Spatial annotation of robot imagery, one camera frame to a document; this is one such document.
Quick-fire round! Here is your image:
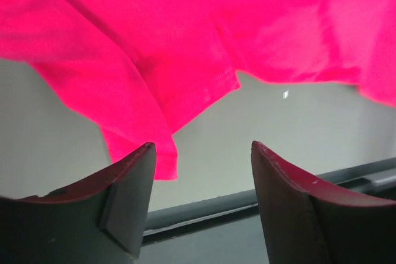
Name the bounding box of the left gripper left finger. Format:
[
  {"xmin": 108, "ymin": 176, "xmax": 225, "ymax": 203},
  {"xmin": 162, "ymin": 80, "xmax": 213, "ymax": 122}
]
[{"xmin": 1, "ymin": 143, "xmax": 157, "ymax": 263}]

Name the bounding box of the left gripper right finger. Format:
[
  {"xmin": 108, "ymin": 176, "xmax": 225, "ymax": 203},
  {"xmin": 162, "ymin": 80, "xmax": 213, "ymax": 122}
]
[{"xmin": 251, "ymin": 141, "xmax": 395, "ymax": 263}]

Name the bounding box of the magenta t shirt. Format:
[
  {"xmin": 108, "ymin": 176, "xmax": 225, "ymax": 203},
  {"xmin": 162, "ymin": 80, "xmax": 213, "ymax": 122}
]
[{"xmin": 1, "ymin": 0, "xmax": 395, "ymax": 181}]

